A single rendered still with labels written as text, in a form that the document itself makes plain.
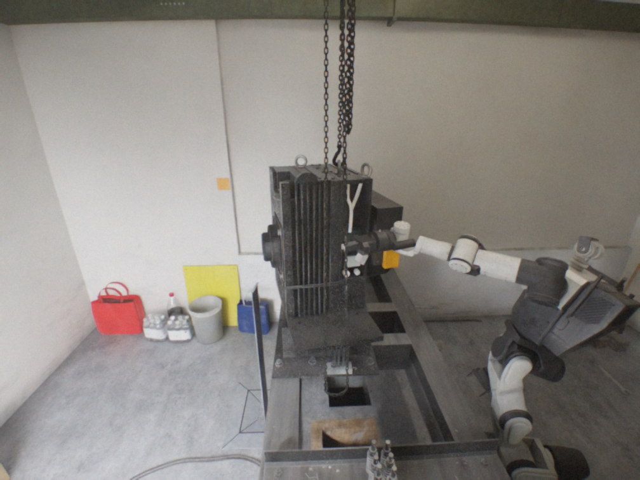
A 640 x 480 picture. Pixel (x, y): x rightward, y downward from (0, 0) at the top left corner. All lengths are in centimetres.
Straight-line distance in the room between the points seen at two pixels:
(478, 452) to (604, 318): 68
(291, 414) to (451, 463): 67
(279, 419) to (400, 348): 81
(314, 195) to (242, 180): 137
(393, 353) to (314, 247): 84
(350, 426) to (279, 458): 101
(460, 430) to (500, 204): 211
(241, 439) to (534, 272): 189
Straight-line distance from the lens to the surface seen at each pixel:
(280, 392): 166
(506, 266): 125
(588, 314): 139
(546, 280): 125
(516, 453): 201
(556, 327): 143
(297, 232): 145
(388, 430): 238
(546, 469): 210
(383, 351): 196
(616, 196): 392
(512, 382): 160
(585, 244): 143
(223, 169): 266
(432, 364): 187
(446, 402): 171
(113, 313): 340
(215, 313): 288
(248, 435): 234
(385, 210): 148
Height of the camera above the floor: 189
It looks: 22 degrees down
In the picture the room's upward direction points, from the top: straight up
